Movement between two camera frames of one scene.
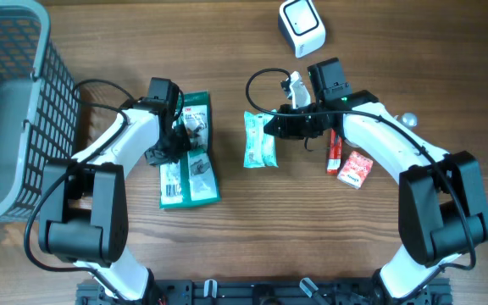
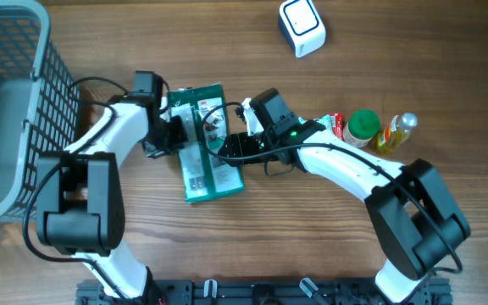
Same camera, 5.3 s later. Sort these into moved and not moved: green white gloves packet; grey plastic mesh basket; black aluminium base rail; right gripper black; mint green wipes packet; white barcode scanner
Moved: mint green wipes packet; green white gloves packet; right gripper black
Not moved: black aluminium base rail; grey plastic mesh basket; white barcode scanner
